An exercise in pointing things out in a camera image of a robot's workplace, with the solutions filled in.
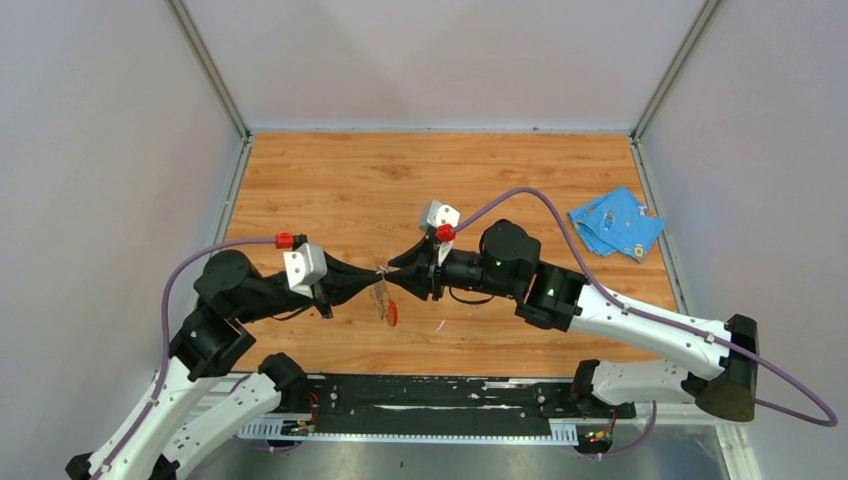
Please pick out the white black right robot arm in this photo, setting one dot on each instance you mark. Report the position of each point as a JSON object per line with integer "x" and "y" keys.
{"x": 699, "y": 360}

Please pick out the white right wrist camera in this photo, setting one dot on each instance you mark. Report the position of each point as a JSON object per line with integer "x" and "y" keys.
{"x": 437, "y": 221}

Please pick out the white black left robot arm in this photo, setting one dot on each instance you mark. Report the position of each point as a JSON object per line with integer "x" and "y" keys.
{"x": 207, "y": 302}

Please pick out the keyring holder with red handle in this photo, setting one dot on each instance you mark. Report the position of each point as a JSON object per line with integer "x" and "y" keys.
{"x": 386, "y": 308}

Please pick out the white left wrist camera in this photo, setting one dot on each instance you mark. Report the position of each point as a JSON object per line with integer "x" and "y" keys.
{"x": 304, "y": 267}

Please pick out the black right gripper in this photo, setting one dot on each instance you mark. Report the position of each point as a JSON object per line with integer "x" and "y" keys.
{"x": 418, "y": 279}

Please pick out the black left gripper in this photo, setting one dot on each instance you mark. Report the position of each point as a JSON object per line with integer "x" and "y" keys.
{"x": 342, "y": 279}

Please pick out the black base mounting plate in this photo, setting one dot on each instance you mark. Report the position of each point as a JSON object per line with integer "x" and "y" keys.
{"x": 444, "y": 405}

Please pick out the blue patterned cloth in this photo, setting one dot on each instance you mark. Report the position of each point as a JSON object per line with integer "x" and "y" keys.
{"x": 617, "y": 222}

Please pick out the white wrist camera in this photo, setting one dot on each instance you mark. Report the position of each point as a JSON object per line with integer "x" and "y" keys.
{"x": 304, "y": 267}
{"x": 437, "y": 221}

